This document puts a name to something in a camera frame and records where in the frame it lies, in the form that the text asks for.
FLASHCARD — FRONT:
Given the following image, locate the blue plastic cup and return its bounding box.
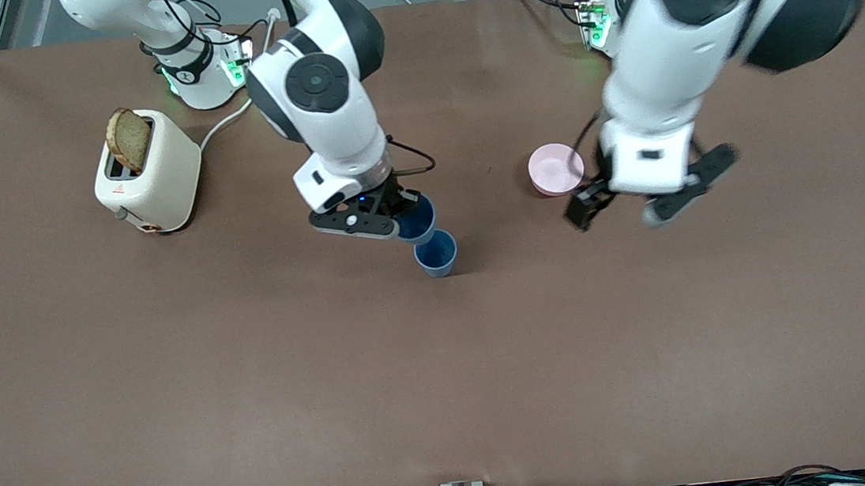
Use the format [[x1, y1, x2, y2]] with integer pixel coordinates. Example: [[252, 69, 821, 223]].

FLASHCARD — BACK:
[[411, 228, 461, 281], [393, 193, 440, 248]]

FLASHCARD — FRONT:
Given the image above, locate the white toaster power cable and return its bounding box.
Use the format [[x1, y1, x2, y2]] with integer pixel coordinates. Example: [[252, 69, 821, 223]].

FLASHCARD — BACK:
[[186, 7, 295, 152]]

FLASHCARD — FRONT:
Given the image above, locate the pink bowl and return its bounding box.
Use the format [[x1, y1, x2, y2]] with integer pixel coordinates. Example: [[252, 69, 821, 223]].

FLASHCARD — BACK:
[[525, 141, 588, 200]]

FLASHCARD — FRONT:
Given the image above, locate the cream toaster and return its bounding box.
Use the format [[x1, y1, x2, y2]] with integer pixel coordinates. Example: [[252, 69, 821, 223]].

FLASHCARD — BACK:
[[88, 103, 209, 240]]

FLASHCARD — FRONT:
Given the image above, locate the brown bread slice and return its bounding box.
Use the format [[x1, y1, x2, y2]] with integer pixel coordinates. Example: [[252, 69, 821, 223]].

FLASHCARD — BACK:
[[104, 104, 157, 177]]

